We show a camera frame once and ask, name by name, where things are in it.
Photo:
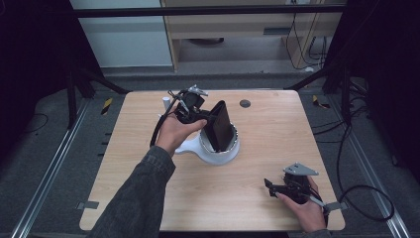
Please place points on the aluminium floor rail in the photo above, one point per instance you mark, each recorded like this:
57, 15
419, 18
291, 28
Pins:
373, 172
49, 172

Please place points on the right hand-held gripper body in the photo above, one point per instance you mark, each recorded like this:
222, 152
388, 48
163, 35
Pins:
297, 188

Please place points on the black metal stand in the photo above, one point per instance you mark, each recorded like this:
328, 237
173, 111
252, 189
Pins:
345, 95
71, 99

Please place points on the black wallet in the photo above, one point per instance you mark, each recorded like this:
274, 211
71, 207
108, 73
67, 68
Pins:
221, 127

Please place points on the grey table grommet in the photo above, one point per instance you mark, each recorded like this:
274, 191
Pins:
245, 103

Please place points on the grey tape strip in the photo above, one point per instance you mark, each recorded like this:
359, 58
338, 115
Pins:
338, 206
88, 205

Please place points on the person's right hand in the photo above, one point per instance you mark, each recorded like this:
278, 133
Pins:
308, 214

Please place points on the black curtain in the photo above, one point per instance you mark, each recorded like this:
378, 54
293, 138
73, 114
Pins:
33, 66
389, 82

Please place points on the white cabinet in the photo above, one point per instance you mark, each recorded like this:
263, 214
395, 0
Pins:
125, 39

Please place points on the black horizontal bar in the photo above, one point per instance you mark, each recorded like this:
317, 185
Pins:
198, 11

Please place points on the person's left hand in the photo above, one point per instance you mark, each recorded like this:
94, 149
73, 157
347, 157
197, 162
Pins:
173, 132

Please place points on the white bowl with silver rim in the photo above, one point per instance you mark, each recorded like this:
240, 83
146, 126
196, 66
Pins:
232, 142

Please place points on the white key stand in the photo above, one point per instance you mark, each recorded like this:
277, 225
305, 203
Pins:
211, 159

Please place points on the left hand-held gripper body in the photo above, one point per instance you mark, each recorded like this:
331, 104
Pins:
189, 105

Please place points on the wooden desk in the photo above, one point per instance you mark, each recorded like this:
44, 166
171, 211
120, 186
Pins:
231, 24

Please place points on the yellow black striped tape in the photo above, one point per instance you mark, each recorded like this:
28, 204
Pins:
319, 102
106, 105

